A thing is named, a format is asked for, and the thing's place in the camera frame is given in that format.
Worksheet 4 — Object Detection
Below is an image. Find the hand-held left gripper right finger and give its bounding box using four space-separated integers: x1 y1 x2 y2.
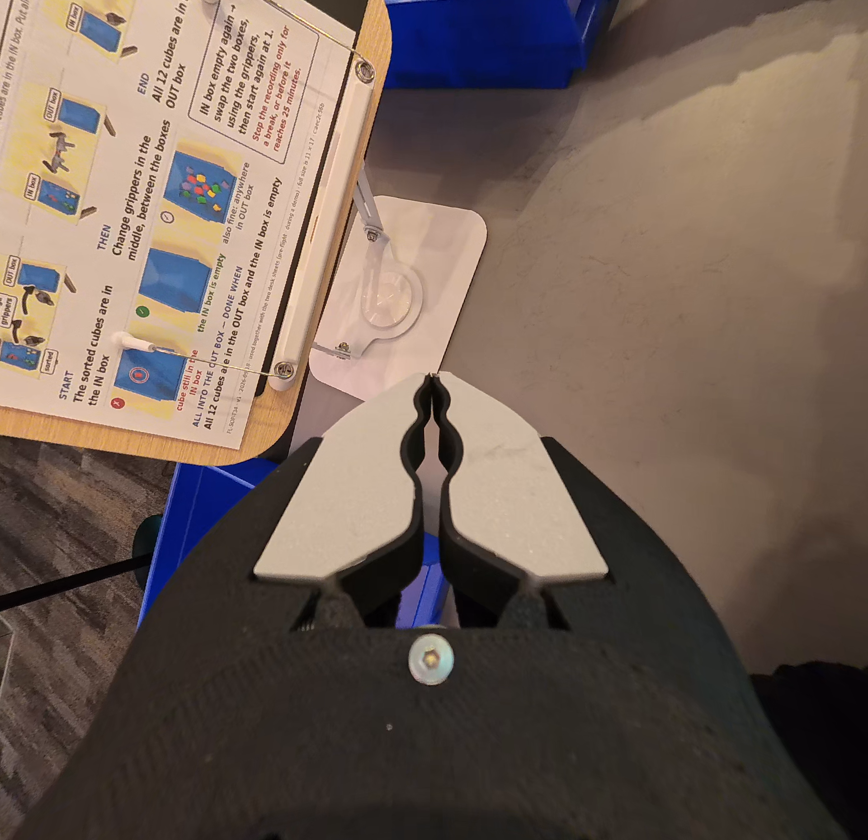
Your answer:
433 372 610 628

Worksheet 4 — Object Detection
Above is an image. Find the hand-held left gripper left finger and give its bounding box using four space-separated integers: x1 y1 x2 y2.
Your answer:
253 372 435 627

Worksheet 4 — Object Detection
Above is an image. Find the blue plastic bin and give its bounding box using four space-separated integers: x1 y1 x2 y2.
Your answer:
373 0 628 91
136 460 452 634

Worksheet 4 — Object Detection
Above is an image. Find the wooden document board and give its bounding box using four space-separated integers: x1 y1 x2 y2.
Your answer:
0 0 394 468

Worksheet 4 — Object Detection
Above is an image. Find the white clip bar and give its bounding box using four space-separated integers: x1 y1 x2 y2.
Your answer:
270 59 378 395

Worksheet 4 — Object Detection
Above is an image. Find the printed instruction sheet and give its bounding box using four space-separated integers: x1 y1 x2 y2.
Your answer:
0 0 358 448

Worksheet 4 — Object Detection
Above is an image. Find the clear plastic stand bracket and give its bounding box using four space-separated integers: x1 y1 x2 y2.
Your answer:
334 240 426 363

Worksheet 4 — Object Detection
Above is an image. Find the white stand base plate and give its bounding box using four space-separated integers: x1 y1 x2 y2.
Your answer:
308 196 489 401

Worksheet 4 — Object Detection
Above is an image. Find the wire page holder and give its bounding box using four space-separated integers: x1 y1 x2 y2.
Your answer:
114 333 298 382

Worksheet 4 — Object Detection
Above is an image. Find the black cable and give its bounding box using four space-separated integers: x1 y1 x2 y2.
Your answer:
0 514 165 613

